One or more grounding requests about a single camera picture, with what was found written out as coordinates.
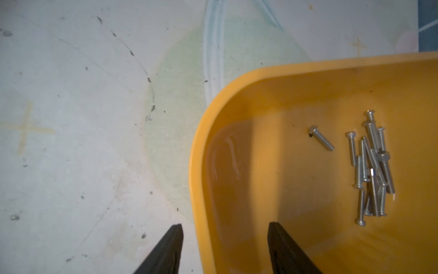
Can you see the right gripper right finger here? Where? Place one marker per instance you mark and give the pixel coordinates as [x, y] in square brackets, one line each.
[286, 255]

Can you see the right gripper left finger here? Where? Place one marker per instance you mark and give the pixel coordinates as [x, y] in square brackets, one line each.
[165, 257]

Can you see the yellow plastic storage tray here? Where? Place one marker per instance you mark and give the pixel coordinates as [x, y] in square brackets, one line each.
[253, 162]

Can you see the pile of silver screws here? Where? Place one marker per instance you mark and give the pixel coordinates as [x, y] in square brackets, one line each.
[373, 178]

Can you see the single silver screw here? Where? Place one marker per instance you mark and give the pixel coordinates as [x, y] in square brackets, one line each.
[314, 132]

